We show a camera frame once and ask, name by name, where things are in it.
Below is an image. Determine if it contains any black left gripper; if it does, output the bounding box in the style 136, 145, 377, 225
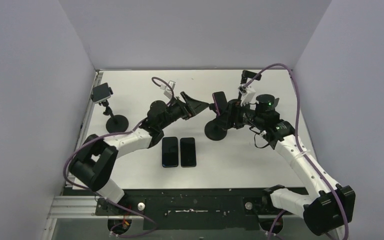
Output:
158, 92, 209, 130

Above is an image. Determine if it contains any black round-base stand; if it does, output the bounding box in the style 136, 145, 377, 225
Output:
238, 69, 263, 100
98, 100, 129, 133
204, 116, 228, 141

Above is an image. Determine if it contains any black smartphone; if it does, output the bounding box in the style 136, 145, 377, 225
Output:
179, 137, 197, 168
161, 136, 179, 168

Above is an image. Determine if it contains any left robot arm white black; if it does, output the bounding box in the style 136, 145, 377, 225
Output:
67, 91, 209, 215

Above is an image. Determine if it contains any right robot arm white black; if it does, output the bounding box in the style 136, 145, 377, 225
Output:
210, 91, 356, 236

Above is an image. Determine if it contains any grey smartphone on left stand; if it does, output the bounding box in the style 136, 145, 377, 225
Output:
90, 82, 114, 104

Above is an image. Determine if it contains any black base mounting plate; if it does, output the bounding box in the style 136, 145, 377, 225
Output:
94, 188, 291, 233

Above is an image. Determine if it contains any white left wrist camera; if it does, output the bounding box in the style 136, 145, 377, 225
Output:
159, 80, 176, 100

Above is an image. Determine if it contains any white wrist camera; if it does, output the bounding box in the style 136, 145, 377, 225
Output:
238, 84, 256, 107
159, 80, 176, 100

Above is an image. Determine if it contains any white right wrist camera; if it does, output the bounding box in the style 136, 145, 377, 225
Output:
238, 84, 256, 107

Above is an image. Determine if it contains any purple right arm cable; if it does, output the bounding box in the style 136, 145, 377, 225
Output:
241, 63, 350, 240

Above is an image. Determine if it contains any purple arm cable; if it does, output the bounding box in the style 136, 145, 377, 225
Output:
62, 76, 176, 239
241, 63, 350, 240

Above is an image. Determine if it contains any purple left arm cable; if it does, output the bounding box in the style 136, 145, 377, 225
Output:
62, 76, 176, 239

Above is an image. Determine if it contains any aluminium table frame rail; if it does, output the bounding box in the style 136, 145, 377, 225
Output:
47, 70, 104, 220

